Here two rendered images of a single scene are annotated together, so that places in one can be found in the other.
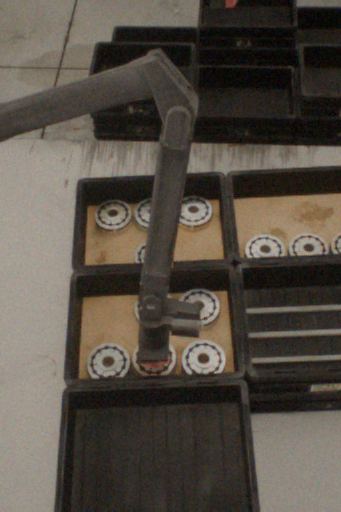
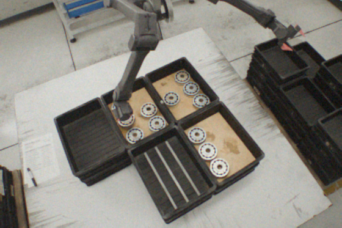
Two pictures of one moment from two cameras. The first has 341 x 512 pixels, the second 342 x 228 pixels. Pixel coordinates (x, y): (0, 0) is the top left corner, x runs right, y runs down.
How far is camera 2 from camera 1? 0.93 m
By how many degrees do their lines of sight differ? 34
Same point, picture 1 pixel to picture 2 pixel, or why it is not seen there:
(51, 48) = not seen: hidden behind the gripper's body
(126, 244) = (174, 88)
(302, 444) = (132, 191)
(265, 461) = (120, 180)
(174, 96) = (137, 30)
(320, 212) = (234, 148)
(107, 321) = (138, 99)
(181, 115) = (132, 38)
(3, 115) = (116, 0)
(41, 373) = not seen: hidden behind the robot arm
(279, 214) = (222, 133)
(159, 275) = (119, 88)
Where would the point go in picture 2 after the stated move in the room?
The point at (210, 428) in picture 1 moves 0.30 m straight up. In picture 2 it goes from (112, 151) to (97, 126)
